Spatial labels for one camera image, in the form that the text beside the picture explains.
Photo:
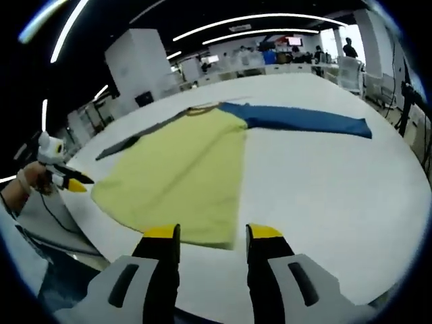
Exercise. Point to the person's left hand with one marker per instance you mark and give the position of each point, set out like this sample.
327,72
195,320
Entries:
37,175

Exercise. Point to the blue container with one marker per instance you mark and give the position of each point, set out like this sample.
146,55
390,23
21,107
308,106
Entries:
270,57

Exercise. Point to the white square pillar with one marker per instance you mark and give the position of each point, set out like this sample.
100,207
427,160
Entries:
141,64

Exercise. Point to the short ceiling light strip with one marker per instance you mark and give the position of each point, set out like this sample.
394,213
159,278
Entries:
65,32
45,114

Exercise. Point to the yellow garment blue grey sleeves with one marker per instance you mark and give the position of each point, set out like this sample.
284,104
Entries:
182,175

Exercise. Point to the white wristband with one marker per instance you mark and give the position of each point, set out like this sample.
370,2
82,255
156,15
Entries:
23,182

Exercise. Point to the black tripod stand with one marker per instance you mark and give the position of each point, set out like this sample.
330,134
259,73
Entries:
406,101

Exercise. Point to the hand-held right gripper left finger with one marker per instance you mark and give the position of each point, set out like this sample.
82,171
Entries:
158,276

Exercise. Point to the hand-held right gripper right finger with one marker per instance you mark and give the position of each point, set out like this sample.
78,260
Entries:
266,276

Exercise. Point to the person's white shirt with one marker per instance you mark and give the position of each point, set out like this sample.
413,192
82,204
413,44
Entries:
20,256

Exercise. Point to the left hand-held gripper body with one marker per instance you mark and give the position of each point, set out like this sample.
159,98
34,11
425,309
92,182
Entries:
50,148

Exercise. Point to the row of white cabinets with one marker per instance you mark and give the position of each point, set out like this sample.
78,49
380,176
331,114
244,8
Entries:
249,71

